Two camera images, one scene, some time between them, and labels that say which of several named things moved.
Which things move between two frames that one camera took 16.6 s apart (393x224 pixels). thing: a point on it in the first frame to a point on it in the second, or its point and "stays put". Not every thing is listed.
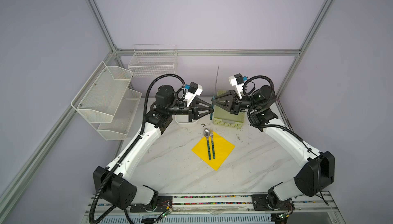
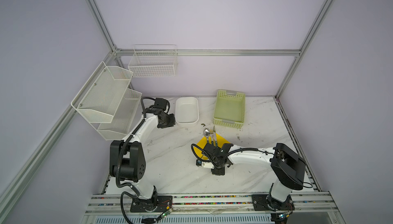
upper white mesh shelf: x=100 y=98 stays put
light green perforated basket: x=223 y=117 stays put
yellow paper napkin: x=222 y=148 stays put
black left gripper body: x=180 y=108 to x=169 y=121
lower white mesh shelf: x=117 y=129 stays put
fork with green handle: x=211 y=133 stays put
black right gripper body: x=246 y=103 to x=217 y=171
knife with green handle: x=213 y=97 to x=215 y=136
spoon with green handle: x=206 y=134 stays put
